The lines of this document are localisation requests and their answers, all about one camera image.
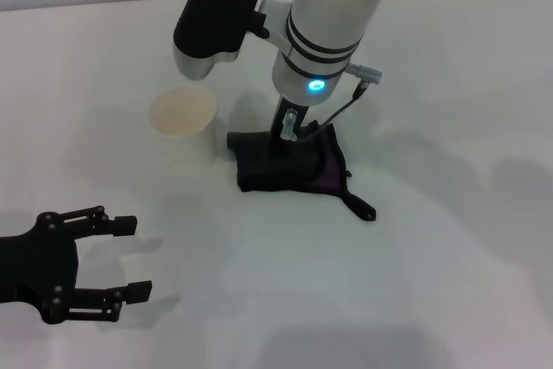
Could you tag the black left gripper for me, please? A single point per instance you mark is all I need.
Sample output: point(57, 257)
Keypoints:
point(39, 265)

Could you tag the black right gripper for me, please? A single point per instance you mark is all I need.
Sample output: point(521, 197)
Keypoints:
point(277, 118)

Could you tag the dark blue rag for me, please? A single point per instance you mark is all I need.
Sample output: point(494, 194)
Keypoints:
point(268, 166)

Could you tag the white paper cup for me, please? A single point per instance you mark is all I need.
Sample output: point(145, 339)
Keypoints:
point(181, 112)

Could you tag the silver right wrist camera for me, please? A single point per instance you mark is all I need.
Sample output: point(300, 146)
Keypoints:
point(211, 10)

